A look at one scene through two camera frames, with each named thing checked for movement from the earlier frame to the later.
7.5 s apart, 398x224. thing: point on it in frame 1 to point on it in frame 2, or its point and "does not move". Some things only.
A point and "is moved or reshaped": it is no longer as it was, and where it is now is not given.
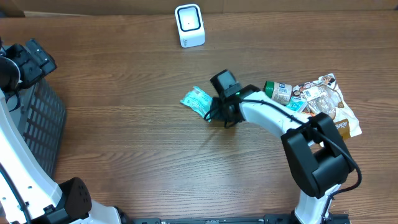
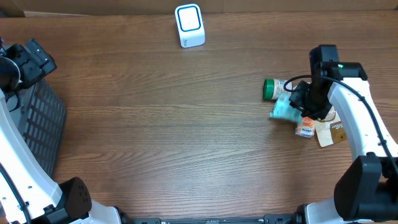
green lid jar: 279,93 does not move
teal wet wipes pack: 198,102 is moved or reshaped
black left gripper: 35,61 does not move
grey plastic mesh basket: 42,124 does not move
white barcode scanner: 190,25 does not move
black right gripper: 217,114 to 296,101
